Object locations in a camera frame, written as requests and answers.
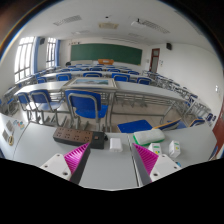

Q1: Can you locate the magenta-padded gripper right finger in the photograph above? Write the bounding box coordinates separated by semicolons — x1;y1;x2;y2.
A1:
130;142;183;187

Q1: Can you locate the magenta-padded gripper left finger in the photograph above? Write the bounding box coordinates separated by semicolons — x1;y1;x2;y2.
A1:
39;142;92;185

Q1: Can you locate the small white box, green print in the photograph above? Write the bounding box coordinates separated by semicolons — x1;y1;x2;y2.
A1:
147;142;163;156

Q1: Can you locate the small white box, yellow print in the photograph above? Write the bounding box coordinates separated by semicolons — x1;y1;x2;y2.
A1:
168;140;182;159

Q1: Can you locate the black power strip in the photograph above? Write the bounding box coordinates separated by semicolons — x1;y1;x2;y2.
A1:
52;126;107;150

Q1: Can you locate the blue chair with wooden edge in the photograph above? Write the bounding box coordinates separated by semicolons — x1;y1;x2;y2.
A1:
152;117;188;132

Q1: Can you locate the long grey desk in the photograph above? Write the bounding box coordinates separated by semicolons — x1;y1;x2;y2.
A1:
14;79;198;133

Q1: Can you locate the framed landscape picture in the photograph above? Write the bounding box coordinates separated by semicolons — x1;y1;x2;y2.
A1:
60;76;119;91

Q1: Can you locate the group of blue chairs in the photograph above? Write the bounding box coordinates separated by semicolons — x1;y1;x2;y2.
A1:
33;63;153;85

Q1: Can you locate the brown door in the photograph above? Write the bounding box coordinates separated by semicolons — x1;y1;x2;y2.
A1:
148;47;161;74

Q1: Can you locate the large window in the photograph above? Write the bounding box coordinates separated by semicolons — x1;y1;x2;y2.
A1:
13;36;36;84

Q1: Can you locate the narrow window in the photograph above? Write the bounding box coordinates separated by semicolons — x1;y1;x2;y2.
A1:
45;37;58;69

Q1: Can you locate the orange lectern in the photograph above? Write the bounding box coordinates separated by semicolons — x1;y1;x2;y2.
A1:
97;58;115;66

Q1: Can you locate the green chalkboard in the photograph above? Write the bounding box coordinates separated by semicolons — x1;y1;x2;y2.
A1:
69;42;144;66

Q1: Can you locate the group of ceiling lights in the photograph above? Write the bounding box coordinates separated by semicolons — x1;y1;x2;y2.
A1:
52;14;171;36

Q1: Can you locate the blue chair with metal frame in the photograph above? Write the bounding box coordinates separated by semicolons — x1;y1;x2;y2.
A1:
64;89;110;132
28;89;65;126

